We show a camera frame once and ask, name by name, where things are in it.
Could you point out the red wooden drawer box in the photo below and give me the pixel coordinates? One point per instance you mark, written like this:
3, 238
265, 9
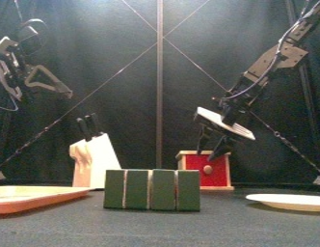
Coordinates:
214, 177

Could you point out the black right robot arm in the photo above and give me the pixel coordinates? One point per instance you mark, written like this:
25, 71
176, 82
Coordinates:
291, 56

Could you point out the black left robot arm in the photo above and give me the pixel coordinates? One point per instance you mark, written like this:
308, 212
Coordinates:
33, 38

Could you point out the green sliced toy vegetable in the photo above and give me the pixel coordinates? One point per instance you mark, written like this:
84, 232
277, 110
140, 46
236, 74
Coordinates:
152, 189

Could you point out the white round plate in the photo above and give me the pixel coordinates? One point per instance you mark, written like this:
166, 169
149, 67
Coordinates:
291, 201

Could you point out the pink plastic tray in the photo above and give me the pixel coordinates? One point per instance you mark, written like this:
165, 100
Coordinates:
34, 196

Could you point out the grey vertical frame pole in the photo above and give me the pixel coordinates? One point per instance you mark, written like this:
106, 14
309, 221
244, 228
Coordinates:
160, 80

